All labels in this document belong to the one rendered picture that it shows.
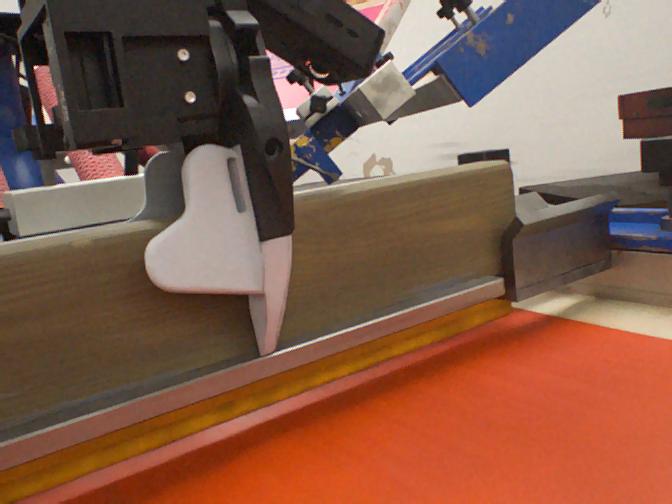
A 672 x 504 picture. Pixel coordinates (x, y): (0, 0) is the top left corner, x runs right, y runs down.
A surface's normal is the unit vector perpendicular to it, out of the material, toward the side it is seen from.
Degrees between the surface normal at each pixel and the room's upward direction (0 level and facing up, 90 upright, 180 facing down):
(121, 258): 90
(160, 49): 90
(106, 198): 90
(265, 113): 74
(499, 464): 0
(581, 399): 0
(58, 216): 90
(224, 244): 82
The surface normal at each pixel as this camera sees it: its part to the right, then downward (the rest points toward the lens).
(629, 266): -0.82, 0.20
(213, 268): 0.54, -0.07
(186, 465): -0.12, -0.98
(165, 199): 0.51, 0.22
